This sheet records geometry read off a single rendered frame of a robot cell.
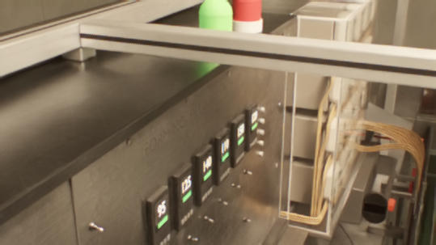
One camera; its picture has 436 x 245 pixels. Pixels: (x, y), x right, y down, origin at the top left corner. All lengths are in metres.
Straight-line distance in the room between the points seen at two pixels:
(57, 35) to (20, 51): 0.08
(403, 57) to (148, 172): 0.36
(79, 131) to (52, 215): 0.10
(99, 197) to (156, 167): 0.13
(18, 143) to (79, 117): 0.09
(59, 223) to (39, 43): 0.31
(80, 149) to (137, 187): 0.16
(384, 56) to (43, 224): 0.44
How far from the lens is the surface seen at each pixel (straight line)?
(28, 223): 0.56
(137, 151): 0.69
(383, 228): 2.08
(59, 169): 0.53
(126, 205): 0.70
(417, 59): 0.70
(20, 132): 0.63
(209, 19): 0.92
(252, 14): 1.06
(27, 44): 0.79
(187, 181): 0.82
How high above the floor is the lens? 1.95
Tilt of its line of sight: 22 degrees down
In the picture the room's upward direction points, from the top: straight up
